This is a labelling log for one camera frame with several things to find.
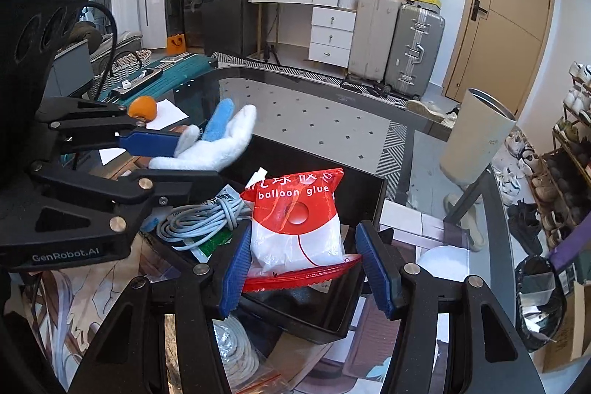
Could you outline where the white and blue plush toy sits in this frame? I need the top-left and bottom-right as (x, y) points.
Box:
(148, 99), (257, 171)

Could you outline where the patterned floor rug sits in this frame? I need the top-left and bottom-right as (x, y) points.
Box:
(217, 52), (416, 194)

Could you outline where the wooden shoe rack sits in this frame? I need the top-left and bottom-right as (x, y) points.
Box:
(526, 62), (591, 253)

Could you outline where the teal suitcase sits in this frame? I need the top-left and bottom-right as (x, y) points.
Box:
(95, 52), (218, 105)

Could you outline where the black trash bin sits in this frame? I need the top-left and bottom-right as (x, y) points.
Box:
(514, 254), (568, 353)

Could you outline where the red and white plastic bag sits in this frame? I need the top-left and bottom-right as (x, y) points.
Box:
(240, 167), (363, 294)

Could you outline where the woven basket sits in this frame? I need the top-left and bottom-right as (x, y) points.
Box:
(90, 48), (153, 88)

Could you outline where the white trash bin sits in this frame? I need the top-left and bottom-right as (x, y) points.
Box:
(438, 88), (517, 185)

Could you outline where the silver suitcase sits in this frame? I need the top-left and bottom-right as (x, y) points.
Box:
(384, 4), (446, 97)

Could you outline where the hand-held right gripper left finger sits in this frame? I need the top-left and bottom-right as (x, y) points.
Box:
(69, 228), (252, 394)

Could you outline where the wooden door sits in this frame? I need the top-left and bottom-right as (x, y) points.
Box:
(442, 0), (555, 104)

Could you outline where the green medicine packet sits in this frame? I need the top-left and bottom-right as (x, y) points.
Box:
(182, 184), (245, 264)

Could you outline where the beige suitcase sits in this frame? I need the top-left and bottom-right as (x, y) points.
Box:
(346, 0), (400, 83)

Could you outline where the grey monitor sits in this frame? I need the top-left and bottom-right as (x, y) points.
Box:
(46, 38), (96, 99)

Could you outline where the cardboard box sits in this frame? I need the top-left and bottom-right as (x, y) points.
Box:
(542, 283), (591, 374)

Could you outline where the white cable bundle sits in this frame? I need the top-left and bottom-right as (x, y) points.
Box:
(156, 193), (254, 248)

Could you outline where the bagged white cable coil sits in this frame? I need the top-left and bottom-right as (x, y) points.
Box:
(213, 315), (283, 394)

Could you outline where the pale slipper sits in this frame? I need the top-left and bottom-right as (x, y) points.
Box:
(443, 191), (486, 251)

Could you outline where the white desk with drawers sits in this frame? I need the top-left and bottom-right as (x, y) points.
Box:
(247, 0), (361, 65)

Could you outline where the white paper sheet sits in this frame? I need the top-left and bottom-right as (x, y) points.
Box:
(99, 100), (189, 166)

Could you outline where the purple bag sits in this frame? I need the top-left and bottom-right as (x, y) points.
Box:
(549, 219), (591, 271)

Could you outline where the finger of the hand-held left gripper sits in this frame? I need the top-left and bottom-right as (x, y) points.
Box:
(34, 96), (185, 157)
(28, 161), (225, 242)

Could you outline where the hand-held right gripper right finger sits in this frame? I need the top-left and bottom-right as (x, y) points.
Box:
(355, 221), (548, 394)

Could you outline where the black cable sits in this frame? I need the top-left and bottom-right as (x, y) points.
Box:
(83, 1), (117, 100)

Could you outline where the orange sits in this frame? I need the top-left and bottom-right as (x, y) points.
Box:
(128, 95), (158, 121)

